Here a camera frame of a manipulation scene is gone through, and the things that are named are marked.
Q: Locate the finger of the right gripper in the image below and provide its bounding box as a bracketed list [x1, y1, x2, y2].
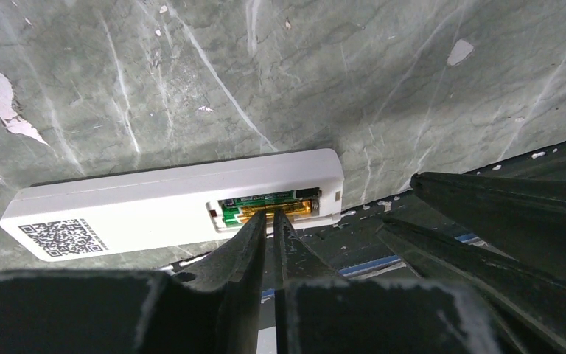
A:
[378, 218, 566, 353]
[410, 172, 566, 281]

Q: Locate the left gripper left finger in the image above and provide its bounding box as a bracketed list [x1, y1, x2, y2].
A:
[0, 212, 266, 353]

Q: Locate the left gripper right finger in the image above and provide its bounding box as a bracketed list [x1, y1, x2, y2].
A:
[273, 211, 505, 353]

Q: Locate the green AA battery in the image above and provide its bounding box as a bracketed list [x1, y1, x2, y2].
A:
[220, 191, 299, 226]

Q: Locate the white remote control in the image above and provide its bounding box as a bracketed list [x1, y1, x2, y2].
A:
[0, 148, 344, 262]

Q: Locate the gold AA battery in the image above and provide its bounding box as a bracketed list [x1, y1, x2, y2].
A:
[235, 200, 312, 221]

